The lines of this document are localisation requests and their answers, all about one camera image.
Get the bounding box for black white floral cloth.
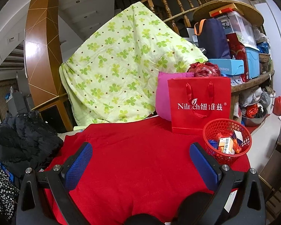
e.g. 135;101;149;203
0;150;20;221

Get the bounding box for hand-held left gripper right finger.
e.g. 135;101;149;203
190;142;267;225

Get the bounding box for wicker basket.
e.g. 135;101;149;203
259;53;271;64

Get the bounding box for pink pillow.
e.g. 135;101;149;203
155;71;195;122

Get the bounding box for wooden lattice door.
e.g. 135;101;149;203
0;78;19;125

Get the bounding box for grey metal cabinet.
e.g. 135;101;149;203
6;91;34;116

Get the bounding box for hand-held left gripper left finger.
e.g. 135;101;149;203
16;142;93;225

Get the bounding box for wooden stair railing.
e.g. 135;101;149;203
140;0;225;35

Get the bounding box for blue plastic bag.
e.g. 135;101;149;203
256;42;271;54

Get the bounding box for steel basin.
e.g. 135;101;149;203
241;112;267;127

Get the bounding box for blue and white carton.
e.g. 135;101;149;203
231;130;245;147

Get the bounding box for red plastic mesh basket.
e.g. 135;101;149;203
203;119;252;165

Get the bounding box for light blue cardboard box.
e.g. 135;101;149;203
207;58;245;75

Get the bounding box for navy bag with orange strap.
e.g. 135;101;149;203
194;18;231;60

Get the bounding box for red paper gift bag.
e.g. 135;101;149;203
167;76;231;135

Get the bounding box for wooden pillar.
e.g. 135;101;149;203
24;0;74;132

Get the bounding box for wooden shelf board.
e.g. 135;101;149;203
231;70;275;94

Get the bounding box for grey metal pot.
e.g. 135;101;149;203
260;90;276;109

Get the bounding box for flat red box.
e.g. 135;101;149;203
209;7;239;17

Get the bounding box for orange white medicine box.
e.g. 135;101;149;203
217;136;235;155

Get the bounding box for round wooden tabletop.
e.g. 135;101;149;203
193;1;265;29

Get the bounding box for green clover print quilt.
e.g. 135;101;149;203
59;2;209;126

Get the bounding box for yellow candy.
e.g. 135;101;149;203
232;138;243;154

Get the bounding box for black puffer jacket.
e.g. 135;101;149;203
0;111;64;179

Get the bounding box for red blanket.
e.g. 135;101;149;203
43;116;251;225

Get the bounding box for small red plastic bag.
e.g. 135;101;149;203
245;103;259;119

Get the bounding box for blue plastic storage bin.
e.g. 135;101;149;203
245;46;260;79

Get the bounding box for clear plastic storage box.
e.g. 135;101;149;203
217;11;257;48

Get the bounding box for blue foil wrapper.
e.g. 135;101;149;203
208;139;219;153

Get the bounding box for red gift box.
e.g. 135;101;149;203
226;33;248;80

